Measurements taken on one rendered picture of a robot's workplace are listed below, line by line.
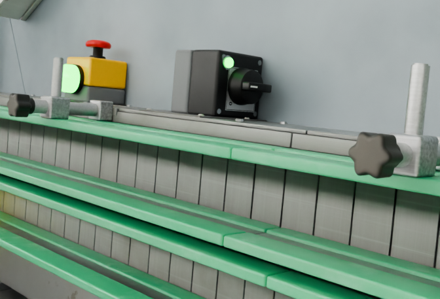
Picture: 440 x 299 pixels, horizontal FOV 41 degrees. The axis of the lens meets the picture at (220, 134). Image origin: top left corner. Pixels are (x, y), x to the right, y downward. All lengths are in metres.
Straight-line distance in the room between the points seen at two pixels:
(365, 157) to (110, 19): 0.72
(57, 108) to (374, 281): 0.44
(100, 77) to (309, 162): 0.55
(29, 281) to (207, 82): 0.44
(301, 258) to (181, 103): 0.34
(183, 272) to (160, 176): 0.11
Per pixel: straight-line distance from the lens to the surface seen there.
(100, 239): 0.80
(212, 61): 0.70
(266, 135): 0.58
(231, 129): 0.61
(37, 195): 0.76
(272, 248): 0.48
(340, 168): 0.43
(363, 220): 0.52
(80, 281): 0.69
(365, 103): 0.67
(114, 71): 0.95
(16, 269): 1.01
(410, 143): 0.40
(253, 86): 0.69
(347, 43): 0.69
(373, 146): 0.36
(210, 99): 0.70
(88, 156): 0.82
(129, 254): 0.75
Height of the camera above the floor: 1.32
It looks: 45 degrees down
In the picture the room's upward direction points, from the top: 88 degrees counter-clockwise
